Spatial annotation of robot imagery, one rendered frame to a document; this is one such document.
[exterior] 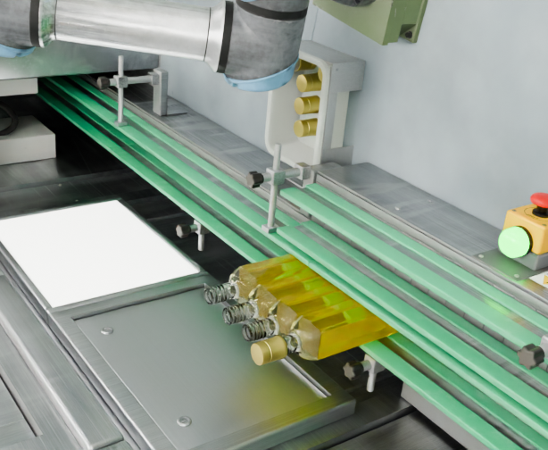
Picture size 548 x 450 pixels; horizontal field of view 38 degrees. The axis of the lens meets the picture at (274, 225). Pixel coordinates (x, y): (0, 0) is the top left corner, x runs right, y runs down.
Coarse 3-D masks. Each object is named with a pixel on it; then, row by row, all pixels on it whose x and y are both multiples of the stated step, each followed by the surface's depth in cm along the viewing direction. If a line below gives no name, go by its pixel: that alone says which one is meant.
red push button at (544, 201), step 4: (540, 192) 115; (532, 196) 114; (536, 196) 113; (540, 196) 113; (544, 196) 113; (532, 200) 113; (536, 200) 113; (540, 200) 112; (544, 200) 112; (536, 204) 113; (540, 204) 112; (544, 204) 112; (536, 208) 115; (540, 208) 114; (544, 208) 114; (540, 212) 114; (544, 212) 114
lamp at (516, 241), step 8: (504, 232) 113; (512, 232) 112; (520, 232) 112; (528, 232) 113; (504, 240) 113; (512, 240) 112; (520, 240) 112; (528, 240) 112; (504, 248) 113; (512, 248) 112; (520, 248) 112; (528, 248) 113; (512, 256) 113
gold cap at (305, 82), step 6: (300, 78) 152; (306, 78) 151; (312, 78) 152; (318, 78) 153; (300, 84) 153; (306, 84) 151; (312, 84) 152; (318, 84) 153; (300, 90) 153; (306, 90) 152; (312, 90) 153; (318, 90) 154
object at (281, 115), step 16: (320, 64) 142; (272, 96) 157; (288, 96) 159; (320, 96) 144; (272, 112) 158; (288, 112) 160; (320, 112) 145; (272, 128) 160; (288, 128) 162; (320, 128) 146; (272, 144) 161; (288, 144) 162; (304, 144) 162; (320, 144) 147; (288, 160) 156; (304, 160) 155
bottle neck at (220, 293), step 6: (228, 282) 131; (210, 288) 129; (216, 288) 129; (222, 288) 129; (228, 288) 130; (234, 288) 130; (204, 294) 130; (210, 294) 130; (216, 294) 128; (222, 294) 129; (228, 294) 130; (234, 294) 130; (210, 300) 130; (216, 300) 129; (222, 300) 129
